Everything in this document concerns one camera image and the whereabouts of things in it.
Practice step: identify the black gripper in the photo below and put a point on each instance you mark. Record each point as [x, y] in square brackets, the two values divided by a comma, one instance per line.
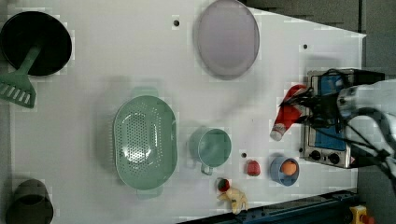
[324, 109]

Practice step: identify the red ketchup bottle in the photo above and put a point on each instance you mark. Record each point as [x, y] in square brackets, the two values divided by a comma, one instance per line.
[287, 114]

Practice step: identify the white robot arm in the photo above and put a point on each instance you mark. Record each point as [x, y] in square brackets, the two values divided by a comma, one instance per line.
[364, 101]

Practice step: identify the green oval strainer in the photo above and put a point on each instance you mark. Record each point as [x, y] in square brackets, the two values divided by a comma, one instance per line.
[145, 142]

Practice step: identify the silver black toaster oven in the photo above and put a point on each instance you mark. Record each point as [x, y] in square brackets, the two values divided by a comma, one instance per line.
[327, 145]

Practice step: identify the orange fruit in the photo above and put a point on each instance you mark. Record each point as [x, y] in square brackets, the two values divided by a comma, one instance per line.
[288, 167]

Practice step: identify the blue bowl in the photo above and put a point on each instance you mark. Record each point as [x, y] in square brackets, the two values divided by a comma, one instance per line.
[280, 175]

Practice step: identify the pink strawberry toy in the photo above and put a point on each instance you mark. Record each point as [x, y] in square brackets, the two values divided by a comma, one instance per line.
[253, 168]

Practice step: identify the lilac round plate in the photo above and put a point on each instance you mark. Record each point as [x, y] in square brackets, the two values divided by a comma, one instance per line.
[227, 38]

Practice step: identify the green mug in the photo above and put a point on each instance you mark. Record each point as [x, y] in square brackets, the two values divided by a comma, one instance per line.
[211, 147]

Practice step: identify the red strawberry toy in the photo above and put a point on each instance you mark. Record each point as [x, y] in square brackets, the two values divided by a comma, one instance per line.
[223, 185]

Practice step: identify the peeled banana toy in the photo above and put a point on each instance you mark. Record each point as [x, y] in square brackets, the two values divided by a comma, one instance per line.
[237, 198]

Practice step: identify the green spatula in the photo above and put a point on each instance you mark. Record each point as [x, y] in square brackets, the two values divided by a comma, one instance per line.
[16, 86]

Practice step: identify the black pot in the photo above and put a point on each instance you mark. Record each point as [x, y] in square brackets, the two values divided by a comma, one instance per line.
[22, 30]

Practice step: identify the dark grey cup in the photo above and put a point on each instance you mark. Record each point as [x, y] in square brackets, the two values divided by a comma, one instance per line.
[31, 204]

